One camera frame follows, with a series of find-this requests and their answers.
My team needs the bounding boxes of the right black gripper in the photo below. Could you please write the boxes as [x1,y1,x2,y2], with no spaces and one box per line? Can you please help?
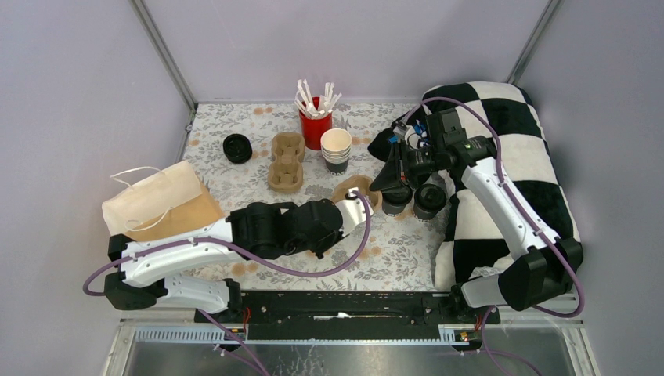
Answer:
[369,139,443,194]

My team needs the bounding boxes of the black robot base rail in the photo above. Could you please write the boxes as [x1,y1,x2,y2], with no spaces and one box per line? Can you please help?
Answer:
[213,290,486,341]

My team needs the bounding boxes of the black white checkered pillow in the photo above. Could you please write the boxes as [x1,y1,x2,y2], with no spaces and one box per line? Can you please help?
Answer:
[410,81,580,291]

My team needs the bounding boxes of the stacked cardboard cup carriers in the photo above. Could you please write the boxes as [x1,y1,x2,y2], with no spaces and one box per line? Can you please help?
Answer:
[268,132,305,193]

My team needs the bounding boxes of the floral patterned table mat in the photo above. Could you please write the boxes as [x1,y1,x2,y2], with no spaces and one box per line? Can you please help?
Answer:
[184,103,449,291]

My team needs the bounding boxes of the cardboard cup carrier tray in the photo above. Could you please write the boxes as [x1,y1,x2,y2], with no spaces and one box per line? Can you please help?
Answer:
[330,175,384,215]

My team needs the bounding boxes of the stack of black lids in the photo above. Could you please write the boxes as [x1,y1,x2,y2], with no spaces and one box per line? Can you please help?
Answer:
[222,133,253,164]

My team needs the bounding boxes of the left aluminium frame post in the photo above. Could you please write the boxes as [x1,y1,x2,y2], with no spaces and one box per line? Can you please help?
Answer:
[128,0,197,114]

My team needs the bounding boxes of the black plastic cup lid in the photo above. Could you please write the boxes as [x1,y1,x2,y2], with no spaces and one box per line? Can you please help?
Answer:
[414,183,447,211]

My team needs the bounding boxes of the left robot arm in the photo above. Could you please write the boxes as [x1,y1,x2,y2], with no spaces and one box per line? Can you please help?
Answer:
[101,190,374,322]

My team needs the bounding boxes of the black cloth blue print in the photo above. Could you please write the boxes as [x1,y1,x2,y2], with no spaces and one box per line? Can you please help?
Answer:
[367,109,426,162]

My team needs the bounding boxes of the aluminium frame post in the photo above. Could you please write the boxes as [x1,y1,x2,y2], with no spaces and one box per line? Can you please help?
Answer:
[506,0,565,85]
[128,0,197,114]

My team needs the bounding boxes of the stack of paper cups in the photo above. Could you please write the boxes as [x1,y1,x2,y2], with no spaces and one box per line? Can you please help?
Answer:
[320,128,352,175]

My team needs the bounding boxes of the black paper coffee cup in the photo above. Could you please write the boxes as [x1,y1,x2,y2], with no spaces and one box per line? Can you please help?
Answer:
[413,183,447,221]
[382,187,413,216]

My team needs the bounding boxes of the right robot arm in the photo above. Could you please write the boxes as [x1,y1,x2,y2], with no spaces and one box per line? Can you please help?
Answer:
[370,109,585,323]

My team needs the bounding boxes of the red straw holder cup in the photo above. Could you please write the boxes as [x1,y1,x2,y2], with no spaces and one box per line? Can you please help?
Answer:
[294,100,333,150]

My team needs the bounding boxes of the right aluminium frame post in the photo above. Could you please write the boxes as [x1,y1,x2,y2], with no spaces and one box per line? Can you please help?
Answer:
[506,0,565,85]

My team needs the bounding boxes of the brown paper takeout bag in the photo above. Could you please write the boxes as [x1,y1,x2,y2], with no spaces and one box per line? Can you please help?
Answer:
[102,161,225,241]

